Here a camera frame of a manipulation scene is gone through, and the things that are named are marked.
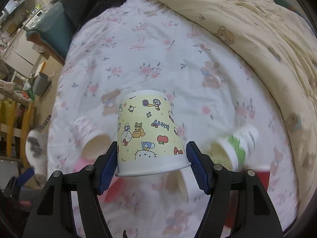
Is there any white floral bed sheet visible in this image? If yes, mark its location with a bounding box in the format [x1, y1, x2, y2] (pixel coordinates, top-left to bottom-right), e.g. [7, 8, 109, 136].
[48, 0, 298, 229]

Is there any yellow cartoon paper cup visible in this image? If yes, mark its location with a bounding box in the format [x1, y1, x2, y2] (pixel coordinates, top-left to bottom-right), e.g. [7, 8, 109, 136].
[117, 90, 190, 177]

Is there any grey waste bin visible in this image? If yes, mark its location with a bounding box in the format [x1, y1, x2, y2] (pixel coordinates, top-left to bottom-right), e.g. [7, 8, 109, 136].
[32, 72, 51, 97]

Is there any teal bed frame corner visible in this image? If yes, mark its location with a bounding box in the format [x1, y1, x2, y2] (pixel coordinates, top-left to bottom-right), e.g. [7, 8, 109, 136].
[26, 2, 76, 64]

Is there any yellow wooden rack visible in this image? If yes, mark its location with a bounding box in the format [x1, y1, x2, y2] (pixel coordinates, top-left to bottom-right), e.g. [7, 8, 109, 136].
[1, 96, 34, 167]

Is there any red ripple paper cup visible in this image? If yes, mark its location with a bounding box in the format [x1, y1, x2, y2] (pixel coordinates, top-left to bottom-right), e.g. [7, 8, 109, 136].
[225, 165, 273, 231]

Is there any small pink patterned cup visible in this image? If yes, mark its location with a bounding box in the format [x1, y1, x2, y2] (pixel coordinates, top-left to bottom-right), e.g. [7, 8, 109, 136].
[70, 117, 111, 161]

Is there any plain white paper cup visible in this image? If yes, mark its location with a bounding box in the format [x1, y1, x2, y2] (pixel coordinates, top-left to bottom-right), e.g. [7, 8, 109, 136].
[158, 170, 189, 202]

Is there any cream bear print duvet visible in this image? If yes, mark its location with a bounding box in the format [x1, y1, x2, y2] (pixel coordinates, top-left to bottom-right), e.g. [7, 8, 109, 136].
[158, 0, 316, 214]

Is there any green white paper cup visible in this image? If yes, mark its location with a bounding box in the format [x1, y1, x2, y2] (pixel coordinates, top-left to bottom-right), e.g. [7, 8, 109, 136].
[207, 124, 259, 171]

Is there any pink red faceted cup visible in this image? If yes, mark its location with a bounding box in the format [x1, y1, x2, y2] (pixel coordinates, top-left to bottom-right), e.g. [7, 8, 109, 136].
[73, 157, 125, 204]

